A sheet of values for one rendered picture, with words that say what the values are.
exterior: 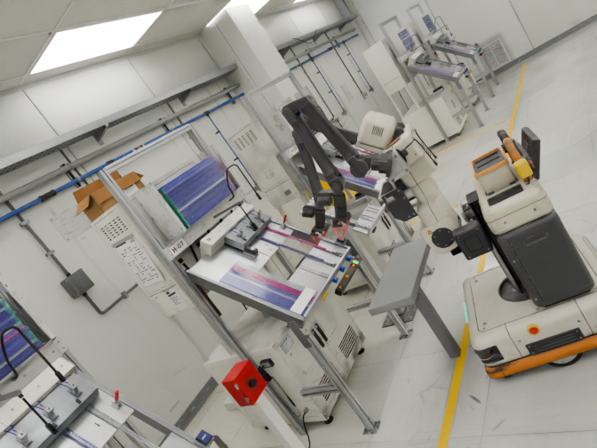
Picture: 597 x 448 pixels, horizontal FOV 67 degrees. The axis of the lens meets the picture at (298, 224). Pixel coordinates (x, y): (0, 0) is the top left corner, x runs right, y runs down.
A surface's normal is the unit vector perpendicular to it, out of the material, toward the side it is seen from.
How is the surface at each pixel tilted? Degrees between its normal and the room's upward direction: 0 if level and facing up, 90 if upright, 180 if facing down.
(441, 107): 90
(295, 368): 90
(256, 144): 90
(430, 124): 90
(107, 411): 47
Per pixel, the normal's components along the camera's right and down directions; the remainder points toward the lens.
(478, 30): -0.43, 0.49
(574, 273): -0.25, 0.39
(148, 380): 0.71, -0.34
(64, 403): 0.14, -0.80
